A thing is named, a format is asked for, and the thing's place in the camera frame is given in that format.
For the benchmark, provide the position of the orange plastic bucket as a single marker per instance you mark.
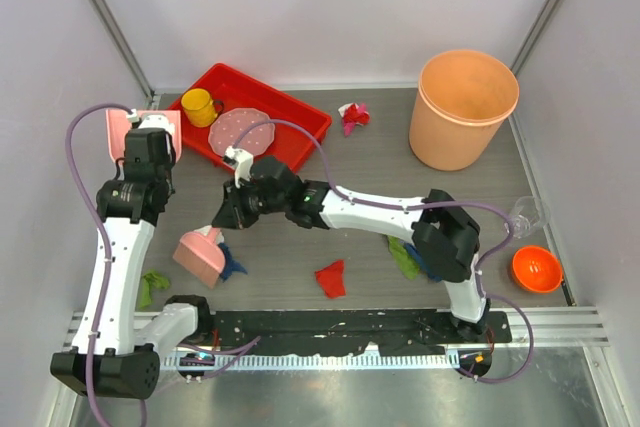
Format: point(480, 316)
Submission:
point(463, 98)

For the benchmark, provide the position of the red and white paper scrap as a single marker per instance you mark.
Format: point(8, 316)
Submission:
point(353, 115)

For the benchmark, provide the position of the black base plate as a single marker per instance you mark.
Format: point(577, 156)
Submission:
point(338, 333)

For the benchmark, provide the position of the small green paper scrap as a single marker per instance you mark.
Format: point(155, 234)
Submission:
point(151, 282)

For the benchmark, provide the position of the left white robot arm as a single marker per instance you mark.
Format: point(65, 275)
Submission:
point(108, 357)

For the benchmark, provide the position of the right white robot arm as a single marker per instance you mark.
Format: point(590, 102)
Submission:
point(441, 234)

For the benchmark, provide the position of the pink dustpan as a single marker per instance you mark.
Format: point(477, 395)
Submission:
point(117, 127)

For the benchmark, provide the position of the dark blue paper scrap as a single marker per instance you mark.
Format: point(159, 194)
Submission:
point(231, 265)

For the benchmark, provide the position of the long green paper scrap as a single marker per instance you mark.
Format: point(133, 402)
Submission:
point(404, 261)

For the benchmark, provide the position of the pink hand brush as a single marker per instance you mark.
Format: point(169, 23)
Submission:
point(200, 255)

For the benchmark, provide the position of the pink dotted plate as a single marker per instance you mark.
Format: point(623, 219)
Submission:
point(246, 128)

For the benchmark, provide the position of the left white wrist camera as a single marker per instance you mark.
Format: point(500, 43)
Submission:
point(150, 120)

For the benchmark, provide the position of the yellow mug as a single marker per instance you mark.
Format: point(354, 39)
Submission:
point(200, 107)

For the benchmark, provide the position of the white slotted cable duct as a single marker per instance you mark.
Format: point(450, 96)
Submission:
point(369, 360)

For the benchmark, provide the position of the orange bowl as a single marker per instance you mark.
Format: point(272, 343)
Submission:
point(536, 270)

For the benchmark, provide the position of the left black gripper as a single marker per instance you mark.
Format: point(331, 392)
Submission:
point(168, 165)

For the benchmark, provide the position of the blue paper scrap right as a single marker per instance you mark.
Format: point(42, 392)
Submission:
point(419, 263)

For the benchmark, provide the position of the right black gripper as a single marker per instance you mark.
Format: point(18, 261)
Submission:
point(231, 214)

